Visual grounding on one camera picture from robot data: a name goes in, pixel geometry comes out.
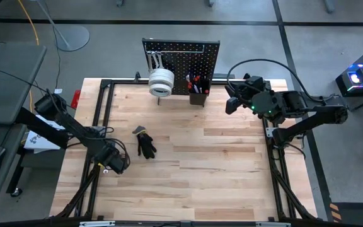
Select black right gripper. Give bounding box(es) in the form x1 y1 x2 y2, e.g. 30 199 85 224
225 73 285 124

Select black work glove yellow cuff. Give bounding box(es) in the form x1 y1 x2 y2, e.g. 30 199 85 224
132 125 158 160

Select black pegboard storage bin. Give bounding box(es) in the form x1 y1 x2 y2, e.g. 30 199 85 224
187 75 211 107

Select black perforated metal pegboard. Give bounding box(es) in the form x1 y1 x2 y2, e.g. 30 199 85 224
142 38 221 96

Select small red box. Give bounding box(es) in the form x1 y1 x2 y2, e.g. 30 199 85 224
70 89 82 110

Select white printed paper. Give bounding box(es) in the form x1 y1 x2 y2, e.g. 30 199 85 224
23 115 67 153

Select black computer blue lights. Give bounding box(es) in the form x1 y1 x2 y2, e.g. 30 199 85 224
335 42 363 98

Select grey round floor stand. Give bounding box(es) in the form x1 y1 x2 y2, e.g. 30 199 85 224
35 0 91 52

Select grey desk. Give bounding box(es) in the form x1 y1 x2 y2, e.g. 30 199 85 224
0 44 47 205

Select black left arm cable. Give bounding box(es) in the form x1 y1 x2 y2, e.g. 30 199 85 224
98 125 131 168

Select silver aluminium rail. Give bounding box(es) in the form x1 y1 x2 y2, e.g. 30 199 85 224
79 220 292 227

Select black aluminium table frame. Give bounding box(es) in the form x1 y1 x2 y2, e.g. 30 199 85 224
50 71 320 221

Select yellow cable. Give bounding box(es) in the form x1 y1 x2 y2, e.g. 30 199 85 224
17 0 40 113

